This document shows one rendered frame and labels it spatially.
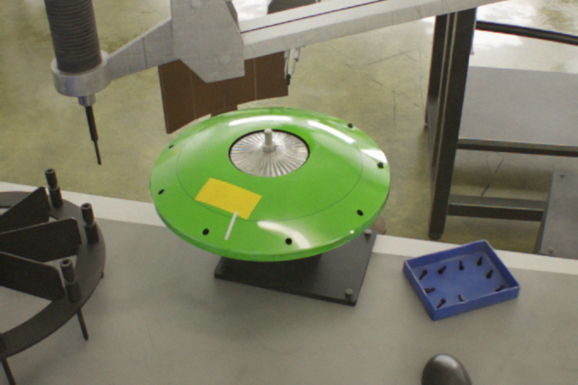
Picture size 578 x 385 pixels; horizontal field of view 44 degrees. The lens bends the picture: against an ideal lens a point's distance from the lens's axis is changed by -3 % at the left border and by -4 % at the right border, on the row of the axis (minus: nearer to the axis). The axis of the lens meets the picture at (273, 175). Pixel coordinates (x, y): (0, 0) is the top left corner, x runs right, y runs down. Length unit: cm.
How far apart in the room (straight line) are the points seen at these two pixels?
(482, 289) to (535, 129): 158
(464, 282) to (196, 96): 89
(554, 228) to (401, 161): 158
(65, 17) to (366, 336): 56
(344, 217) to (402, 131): 209
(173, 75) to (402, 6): 107
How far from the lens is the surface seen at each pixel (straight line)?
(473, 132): 249
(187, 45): 59
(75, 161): 291
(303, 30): 60
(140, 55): 62
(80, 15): 60
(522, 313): 101
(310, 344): 94
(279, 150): 94
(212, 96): 173
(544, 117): 264
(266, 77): 177
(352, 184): 91
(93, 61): 62
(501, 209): 239
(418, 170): 275
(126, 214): 115
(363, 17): 61
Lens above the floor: 164
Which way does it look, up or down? 37 degrees down
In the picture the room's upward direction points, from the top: 2 degrees counter-clockwise
